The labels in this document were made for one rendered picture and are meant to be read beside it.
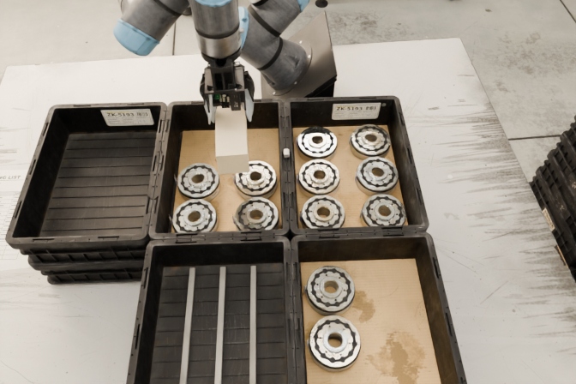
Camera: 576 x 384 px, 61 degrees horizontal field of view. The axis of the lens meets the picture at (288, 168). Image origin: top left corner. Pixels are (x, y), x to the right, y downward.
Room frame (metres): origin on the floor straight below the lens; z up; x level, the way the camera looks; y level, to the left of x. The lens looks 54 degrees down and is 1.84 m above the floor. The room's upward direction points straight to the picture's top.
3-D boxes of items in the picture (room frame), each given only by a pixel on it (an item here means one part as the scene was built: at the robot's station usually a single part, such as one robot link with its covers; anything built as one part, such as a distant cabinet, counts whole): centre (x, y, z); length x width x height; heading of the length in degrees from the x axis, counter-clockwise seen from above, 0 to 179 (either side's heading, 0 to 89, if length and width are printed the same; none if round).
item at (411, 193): (0.69, -0.15, 0.87); 0.40 x 0.30 x 0.11; 2
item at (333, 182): (0.69, -0.08, 0.86); 0.10 x 0.10 x 0.01
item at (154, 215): (0.68, 0.15, 0.92); 0.40 x 0.30 x 0.02; 2
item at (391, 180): (0.69, -0.22, 0.86); 0.10 x 0.10 x 0.01
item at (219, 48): (0.66, 0.11, 1.31); 0.08 x 0.08 x 0.05
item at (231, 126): (0.68, 0.12, 1.07); 0.24 x 0.06 x 0.06; 5
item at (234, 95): (0.66, 0.12, 1.23); 0.09 x 0.08 x 0.12; 5
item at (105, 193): (0.67, 0.45, 0.87); 0.40 x 0.30 x 0.11; 2
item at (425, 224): (0.69, -0.15, 0.92); 0.40 x 0.30 x 0.02; 2
